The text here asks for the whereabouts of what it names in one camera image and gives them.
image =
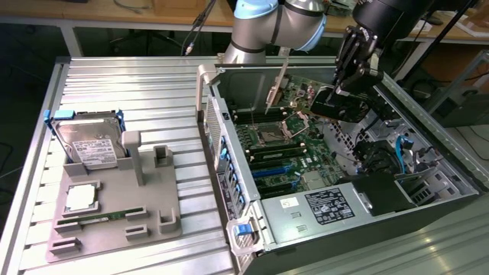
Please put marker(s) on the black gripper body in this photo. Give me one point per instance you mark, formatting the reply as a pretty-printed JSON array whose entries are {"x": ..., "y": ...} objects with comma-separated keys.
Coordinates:
[{"x": 386, "y": 17}]

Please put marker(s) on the black slanted pole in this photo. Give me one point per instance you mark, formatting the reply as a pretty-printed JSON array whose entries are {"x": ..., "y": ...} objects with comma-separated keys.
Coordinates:
[{"x": 435, "y": 43}]

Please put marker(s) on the black monitor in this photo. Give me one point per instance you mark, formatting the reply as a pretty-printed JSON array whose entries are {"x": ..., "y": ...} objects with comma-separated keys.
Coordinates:
[{"x": 451, "y": 4}]

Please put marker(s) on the perforated metal disk bay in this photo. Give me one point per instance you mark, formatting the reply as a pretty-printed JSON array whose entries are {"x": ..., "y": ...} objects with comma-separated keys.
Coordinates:
[{"x": 344, "y": 143}]

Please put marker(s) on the metal socket cover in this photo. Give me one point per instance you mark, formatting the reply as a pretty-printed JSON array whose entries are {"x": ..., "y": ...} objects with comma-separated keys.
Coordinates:
[{"x": 296, "y": 123}]

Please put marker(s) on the dark grey box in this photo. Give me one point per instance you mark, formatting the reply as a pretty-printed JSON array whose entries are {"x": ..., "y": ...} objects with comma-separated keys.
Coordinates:
[{"x": 466, "y": 109}]

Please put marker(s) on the green motherboard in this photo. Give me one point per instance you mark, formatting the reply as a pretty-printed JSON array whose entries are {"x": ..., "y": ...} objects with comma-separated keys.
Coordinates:
[{"x": 318, "y": 151}]

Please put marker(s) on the thin locking lever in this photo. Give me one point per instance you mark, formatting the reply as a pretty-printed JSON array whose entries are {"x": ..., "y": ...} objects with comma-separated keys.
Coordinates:
[{"x": 254, "y": 114}]

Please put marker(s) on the black RAM slot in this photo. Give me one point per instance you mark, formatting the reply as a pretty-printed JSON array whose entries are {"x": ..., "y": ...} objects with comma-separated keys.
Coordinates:
[
  {"x": 274, "y": 146},
  {"x": 248, "y": 112},
  {"x": 250, "y": 119}
]

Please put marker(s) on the CPU socket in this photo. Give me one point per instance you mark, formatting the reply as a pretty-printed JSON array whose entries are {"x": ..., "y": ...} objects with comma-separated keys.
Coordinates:
[{"x": 274, "y": 134}]

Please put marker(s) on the dark RAM stick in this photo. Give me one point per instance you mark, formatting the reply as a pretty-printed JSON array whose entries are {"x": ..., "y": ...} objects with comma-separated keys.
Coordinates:
[{"x": 275, "y": 155}]

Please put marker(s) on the blue expansion slot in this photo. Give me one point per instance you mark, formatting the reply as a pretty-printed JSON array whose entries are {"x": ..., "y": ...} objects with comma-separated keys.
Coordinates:
[{"x": 271, "y": 171}]

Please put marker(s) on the black expansion slot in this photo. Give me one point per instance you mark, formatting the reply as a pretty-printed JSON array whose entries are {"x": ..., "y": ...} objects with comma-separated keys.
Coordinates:
[{"x": 275, "y": 188}]

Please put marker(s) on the black tripod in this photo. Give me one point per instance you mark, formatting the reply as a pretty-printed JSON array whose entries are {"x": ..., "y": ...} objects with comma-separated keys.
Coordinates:
[{"x": 153, "y": 37}]

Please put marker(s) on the open black PC case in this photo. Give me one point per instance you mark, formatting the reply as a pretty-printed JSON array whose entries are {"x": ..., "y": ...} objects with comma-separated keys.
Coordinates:
[{"x": 382, "y": 229}]

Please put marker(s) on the grey power supply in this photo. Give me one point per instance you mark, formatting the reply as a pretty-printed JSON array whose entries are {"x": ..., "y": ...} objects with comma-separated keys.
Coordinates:
[{"x": 291, "y": 220}]

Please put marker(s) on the blue case latch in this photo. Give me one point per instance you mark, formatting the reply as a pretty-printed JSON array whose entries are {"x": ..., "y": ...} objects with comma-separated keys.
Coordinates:
[{"x": 243, "y": 230}]

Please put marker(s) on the hard disk with blue caddy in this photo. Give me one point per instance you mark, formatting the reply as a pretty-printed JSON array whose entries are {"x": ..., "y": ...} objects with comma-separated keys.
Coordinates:
[{"x": 91, "y": 143}]

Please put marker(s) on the grey parts rack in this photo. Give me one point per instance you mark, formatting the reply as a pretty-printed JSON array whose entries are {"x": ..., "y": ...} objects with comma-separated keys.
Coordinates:
[{"x": 115, "y": 189}]

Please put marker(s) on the silver CPU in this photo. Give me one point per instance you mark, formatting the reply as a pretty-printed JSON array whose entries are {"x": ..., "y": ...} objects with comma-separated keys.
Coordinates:
[{"x": 81, "y": 197}]

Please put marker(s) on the green RAM stick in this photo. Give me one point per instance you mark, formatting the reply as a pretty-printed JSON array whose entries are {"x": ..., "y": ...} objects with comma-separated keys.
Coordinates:
[{"x": 99, "y": 216}]

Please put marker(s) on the aluminium frame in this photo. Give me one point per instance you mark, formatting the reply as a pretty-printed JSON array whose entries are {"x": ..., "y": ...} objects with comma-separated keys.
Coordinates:
[{"x": 483, "y": 55}]

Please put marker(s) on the wooden desk white frame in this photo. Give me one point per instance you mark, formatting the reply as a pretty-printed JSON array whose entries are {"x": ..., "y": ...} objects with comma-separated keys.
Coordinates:
[{"x": 38, "y": 8}]

